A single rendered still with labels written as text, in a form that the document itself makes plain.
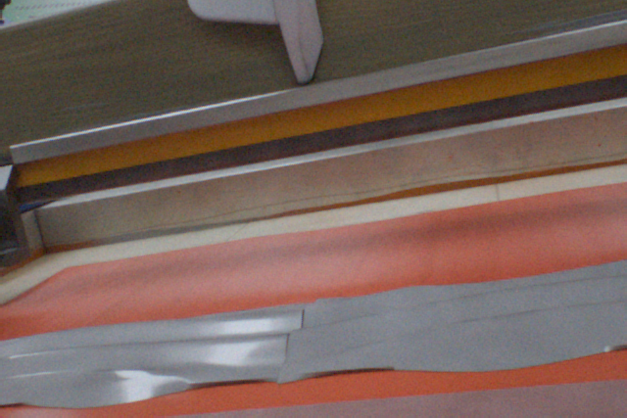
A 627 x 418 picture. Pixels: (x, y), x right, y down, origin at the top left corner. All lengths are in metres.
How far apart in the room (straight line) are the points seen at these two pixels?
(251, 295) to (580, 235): 0.14
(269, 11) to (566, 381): 0.21
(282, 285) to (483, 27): 0.15
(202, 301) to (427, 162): 0.19
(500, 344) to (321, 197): 0.27
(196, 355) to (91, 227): 0.30
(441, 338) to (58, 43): 0.27
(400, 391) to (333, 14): 0.20
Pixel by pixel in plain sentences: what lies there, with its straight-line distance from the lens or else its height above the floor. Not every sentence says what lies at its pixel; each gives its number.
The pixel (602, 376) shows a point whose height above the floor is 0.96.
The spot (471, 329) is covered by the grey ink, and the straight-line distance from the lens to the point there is 0.22.
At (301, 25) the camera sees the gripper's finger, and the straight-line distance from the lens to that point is 0.34.
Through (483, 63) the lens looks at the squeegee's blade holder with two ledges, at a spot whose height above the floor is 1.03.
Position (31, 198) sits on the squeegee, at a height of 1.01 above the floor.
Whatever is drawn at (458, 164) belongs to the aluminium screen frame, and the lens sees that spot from 0.46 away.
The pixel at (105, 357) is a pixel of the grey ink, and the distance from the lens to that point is 0.28.
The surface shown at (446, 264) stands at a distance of 0.31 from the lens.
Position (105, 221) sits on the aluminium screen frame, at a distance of 0.53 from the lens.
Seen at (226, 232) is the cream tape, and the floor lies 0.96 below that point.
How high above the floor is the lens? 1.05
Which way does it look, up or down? 8 degrees down
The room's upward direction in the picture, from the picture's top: 12 degrees counter-clockwise
